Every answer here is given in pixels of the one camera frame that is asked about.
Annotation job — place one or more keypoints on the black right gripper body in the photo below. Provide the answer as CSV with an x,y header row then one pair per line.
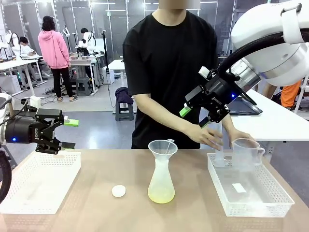
x,y
222,93

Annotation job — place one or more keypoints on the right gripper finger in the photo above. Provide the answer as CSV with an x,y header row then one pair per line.
x,y
217,114
195,97

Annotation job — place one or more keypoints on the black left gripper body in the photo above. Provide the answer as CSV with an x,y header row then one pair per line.
x,y
21,131

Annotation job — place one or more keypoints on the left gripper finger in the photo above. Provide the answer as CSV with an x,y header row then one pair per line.
x,y
51,116
51,146

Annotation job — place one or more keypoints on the clear plastic graduated cylinder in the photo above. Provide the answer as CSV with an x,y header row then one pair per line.
x,y
219,157

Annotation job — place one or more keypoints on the clear plastic measuring cup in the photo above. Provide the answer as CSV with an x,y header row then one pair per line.
x,y
246,157

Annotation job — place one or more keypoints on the clear plastic funnel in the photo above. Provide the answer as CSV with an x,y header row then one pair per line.
x,y
159,147

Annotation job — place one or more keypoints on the white round flask cap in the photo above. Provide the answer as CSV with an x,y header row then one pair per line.
x,y
118,191

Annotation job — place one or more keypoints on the translucent plastic conical flask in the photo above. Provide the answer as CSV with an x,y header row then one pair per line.
x,y
161,188

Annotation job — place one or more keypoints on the white perforated plastic basket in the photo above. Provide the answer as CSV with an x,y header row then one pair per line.
x,y
253,203
36,183

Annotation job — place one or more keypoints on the person's left forearm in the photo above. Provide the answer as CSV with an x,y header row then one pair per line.
x,y
229,124

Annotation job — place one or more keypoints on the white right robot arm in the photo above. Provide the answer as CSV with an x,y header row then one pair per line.
x,y
265,29

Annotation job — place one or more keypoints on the person's right forearm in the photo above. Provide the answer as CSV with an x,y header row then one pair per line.
x,y
161,114

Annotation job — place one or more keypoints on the person's right hand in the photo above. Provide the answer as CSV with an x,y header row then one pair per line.
x,y
207,136

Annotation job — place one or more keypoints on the person's left hand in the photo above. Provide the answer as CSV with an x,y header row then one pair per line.
x,y
239,134

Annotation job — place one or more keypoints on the black flat tray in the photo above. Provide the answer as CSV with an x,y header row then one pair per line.
x,y
246,106

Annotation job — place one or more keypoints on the grey plastic stool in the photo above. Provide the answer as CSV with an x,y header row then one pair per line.
x,y
83,87

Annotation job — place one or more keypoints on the person in black t-shirt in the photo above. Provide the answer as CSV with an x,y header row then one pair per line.
x,y
169,60

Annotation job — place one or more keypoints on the white workbench desk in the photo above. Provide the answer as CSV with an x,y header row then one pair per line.
x,y
82,61

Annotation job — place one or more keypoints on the white long desk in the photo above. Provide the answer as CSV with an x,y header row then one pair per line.
x,y
17,64

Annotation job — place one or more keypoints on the person in pink hoodie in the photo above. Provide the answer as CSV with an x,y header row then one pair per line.
x,y
53,48

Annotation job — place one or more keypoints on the mannequin in orange trousers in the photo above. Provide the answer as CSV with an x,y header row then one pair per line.
x,y
290,95

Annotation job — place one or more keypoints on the white computer tower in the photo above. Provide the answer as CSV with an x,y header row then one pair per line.
x,y
109,76

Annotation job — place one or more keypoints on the dark crumpled clothing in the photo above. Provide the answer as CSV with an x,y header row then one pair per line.
x,y
123,94

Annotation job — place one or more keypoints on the dark grey step stool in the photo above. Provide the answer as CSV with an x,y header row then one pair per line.
x,y
124,112

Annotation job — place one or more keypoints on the seated person in white shirt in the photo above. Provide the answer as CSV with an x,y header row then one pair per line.
x,y
25,48

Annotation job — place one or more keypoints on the white paper label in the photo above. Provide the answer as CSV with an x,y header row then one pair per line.
x,y
239,188

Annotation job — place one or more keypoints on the black pole stand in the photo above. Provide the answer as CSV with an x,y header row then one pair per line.
x,y
105,53

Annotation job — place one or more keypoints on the white standing desk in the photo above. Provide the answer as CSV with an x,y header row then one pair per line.
x,y
117,65

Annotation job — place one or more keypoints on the white humanoid robot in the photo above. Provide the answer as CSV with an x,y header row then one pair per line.
x,y
13,39

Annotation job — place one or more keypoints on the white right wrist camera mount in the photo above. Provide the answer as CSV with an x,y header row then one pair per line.
x,y
205,72

